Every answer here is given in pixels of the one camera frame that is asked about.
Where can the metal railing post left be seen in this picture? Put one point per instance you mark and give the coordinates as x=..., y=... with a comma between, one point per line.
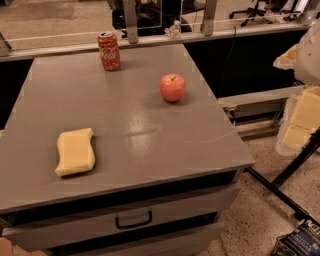
x=129, y=7

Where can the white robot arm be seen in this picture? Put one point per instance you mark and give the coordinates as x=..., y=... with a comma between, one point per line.
x=307, y=60

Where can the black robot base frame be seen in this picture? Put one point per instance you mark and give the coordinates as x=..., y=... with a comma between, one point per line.
x=297, y=185

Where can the grey drawer cabinet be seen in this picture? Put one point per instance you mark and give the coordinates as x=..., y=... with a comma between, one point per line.
x=181, y=160

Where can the yellow sponge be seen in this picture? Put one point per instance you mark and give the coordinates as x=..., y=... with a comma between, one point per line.
x=76, y=154

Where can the red coke can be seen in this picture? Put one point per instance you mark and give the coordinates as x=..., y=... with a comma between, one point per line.
x=109, y=50

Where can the black office chair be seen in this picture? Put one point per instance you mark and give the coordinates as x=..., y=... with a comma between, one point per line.
x=251, y=12

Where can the clear plastic water bottle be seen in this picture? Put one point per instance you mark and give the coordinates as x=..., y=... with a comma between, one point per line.
x=174, y=31

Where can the black drawer handle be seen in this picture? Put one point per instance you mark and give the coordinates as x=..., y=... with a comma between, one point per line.
x=131, y=220

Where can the metal railing post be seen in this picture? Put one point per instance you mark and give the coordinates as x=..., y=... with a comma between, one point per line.
x=207, y=25
x=129, y=7

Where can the black printed bag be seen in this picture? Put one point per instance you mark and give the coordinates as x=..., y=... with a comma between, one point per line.
x=303, y=241

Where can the metal railing post right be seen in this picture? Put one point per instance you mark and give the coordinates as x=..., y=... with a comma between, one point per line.
x=207, y=25

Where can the red apple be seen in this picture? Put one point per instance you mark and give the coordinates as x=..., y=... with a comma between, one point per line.
x=172, y=87

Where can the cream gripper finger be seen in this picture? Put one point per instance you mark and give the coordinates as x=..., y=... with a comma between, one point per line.
x=300, y=120
x=286, y=60

